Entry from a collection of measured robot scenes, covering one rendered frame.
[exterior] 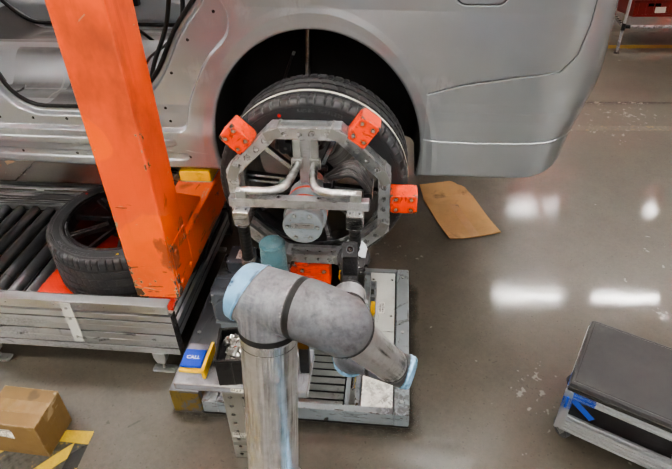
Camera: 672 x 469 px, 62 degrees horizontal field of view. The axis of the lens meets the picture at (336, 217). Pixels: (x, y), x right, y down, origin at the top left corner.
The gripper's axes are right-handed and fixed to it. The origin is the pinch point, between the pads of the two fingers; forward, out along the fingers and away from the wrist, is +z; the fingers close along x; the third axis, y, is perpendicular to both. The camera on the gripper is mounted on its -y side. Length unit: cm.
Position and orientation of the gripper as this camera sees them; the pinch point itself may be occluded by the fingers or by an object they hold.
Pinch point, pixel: (355, 242)
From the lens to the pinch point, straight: 171.3
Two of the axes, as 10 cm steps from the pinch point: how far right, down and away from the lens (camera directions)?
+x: 9.9, 0.4, -1.0
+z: 1.0, -5.8, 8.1
